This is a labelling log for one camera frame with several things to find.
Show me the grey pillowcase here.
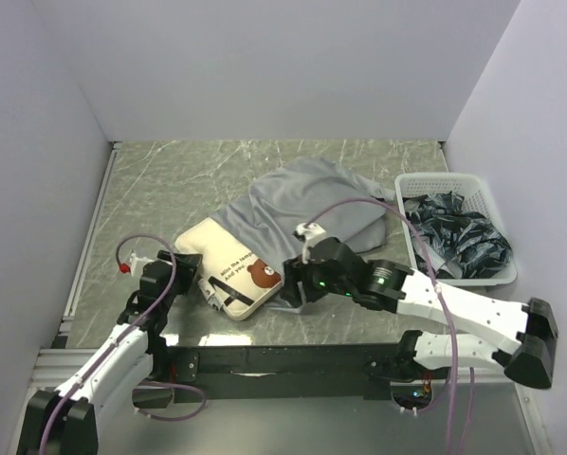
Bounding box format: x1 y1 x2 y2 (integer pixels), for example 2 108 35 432
209 156 398 314

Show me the cream pillow with bear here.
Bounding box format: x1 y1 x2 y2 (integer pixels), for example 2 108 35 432
174 218 283 320

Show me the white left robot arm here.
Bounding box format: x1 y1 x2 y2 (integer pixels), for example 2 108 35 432
16 250 203 454

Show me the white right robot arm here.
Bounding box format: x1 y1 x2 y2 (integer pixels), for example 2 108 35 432
282 237 558 390

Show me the dark patterned cloth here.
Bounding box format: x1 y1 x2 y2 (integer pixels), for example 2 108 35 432
404 191 512 280

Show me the white plastic basket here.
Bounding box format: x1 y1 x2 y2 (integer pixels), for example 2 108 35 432
394 173 518 288

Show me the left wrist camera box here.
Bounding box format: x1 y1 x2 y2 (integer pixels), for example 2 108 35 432
119 250 155 278

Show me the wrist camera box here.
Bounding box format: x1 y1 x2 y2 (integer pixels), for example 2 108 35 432
119 250 155 278
293 222 327 263

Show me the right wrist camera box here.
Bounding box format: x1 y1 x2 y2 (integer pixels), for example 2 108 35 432
293 222 327 263

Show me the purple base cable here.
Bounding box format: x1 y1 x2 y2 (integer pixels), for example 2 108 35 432
134 381 209 422

